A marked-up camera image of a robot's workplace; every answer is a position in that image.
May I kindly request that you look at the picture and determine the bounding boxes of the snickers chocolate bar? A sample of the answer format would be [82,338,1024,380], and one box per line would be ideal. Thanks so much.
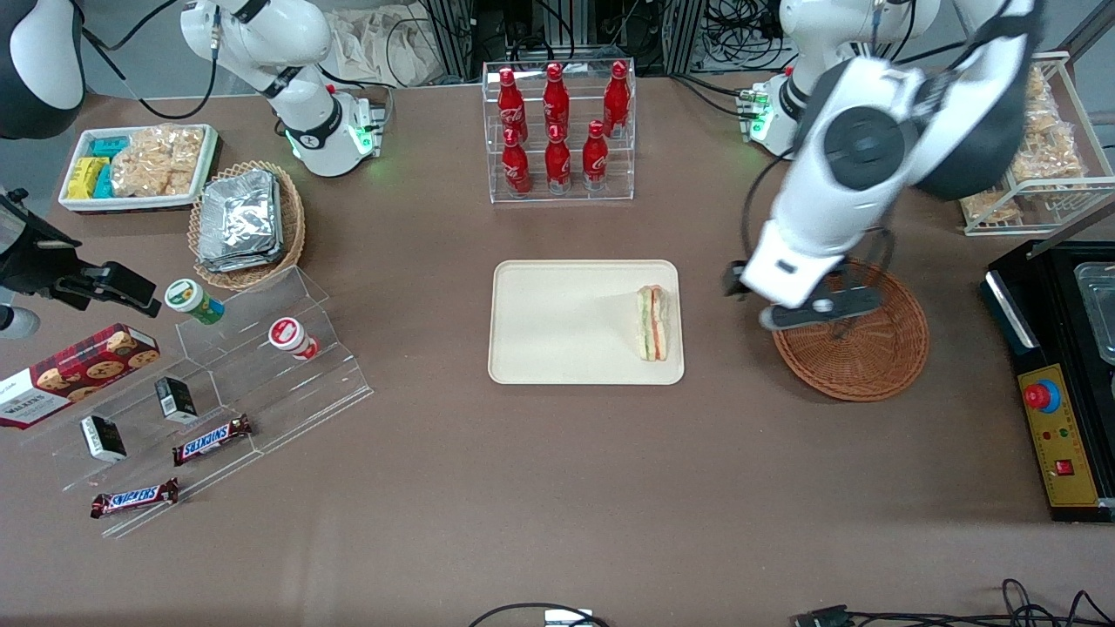
[91,477,180,520]
[172,415,253,467]

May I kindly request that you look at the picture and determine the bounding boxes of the beige plastic tray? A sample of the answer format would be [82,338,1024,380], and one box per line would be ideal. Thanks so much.
[488,260,686,386]

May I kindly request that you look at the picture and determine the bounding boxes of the clear acrylic stepped shelf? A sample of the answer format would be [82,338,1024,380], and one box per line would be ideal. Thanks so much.
[22,266,375,539]

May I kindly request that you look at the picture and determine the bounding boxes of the yellow snack packet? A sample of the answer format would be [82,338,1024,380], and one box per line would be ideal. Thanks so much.
[67,157,110,200]

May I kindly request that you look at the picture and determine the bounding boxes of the red tartan cookie box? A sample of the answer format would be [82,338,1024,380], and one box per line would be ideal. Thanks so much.
[0,323,161,429]

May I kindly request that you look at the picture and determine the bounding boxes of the white rectangular snack tray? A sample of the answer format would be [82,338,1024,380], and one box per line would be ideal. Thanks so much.
[58,125,219,213]

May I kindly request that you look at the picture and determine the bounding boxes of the beige cloth bag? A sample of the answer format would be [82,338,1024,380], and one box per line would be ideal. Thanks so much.
[327,4,445,88]

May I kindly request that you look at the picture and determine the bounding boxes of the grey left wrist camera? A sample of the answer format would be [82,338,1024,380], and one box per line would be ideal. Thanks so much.
[760,286,882,332]

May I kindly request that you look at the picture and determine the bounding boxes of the green lid snack cup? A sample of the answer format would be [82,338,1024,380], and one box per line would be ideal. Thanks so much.
[165,279,226,326]

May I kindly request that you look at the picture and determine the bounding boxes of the black looped cable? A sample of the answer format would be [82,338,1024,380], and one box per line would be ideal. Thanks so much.
[469,603,611,627]

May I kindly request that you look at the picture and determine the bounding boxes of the aluminium frame post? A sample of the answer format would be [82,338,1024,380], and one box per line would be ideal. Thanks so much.
[425,0,476,81]
[662,0,706,75]

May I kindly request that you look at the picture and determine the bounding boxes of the silver foil packet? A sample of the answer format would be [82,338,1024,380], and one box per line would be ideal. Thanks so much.
[198,246,287,273]
[201,170,282,260]

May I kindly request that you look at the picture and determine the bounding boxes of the yellow control panel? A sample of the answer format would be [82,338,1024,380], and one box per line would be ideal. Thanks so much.
[1017,364,1103,509]

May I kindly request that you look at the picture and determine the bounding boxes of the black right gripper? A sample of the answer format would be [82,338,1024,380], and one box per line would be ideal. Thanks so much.
[0,193,164,317]

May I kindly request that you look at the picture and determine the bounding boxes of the black machine housing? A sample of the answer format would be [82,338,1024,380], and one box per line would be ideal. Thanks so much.
[983,239,1115,523]

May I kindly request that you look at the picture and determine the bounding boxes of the small black box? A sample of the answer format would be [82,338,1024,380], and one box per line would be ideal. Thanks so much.
[155,376,199,424]
[80,415,127,463]

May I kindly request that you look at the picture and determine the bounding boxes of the clear plastic container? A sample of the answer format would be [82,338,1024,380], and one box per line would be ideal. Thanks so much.
[1073,261,1115,367]

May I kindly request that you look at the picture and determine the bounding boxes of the black tangled cables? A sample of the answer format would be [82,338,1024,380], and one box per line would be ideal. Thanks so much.
[849,578,1115,627]

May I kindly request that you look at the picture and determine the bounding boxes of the white wire rack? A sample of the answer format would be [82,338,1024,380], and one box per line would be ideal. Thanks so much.
[958,51,1115,238]

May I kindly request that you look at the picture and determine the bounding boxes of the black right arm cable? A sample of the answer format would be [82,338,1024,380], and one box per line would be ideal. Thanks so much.
[81,0,220,121]

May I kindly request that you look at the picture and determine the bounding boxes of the round brown wicker basket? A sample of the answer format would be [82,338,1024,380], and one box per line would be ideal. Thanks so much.
[773,257,930,402]

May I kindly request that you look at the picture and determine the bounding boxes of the black background cable bundle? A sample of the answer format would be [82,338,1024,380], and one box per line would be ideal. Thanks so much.
[704,0,787,72]

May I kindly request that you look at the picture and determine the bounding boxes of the clear acrylic bottle rack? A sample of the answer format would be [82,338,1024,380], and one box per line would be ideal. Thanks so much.
[482,59,637,205]

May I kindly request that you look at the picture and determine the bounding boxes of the red cola bottle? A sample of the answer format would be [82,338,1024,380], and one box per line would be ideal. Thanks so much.
[582,120,610,191]
[497,67,529,145]
[544,124,572,194]
[543,62,571,140]
[603,60,631,138]
[502,128,532,198]

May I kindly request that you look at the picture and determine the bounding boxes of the red lid snack cup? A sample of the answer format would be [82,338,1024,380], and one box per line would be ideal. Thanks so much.
[267,318,320,361]

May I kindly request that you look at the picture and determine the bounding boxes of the triangle sandwich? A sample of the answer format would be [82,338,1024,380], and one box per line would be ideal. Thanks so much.
[634,285,672,362]

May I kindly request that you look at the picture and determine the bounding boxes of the oval brown wicker basket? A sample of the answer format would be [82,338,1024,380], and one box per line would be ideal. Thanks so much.
[188,160,307,291]

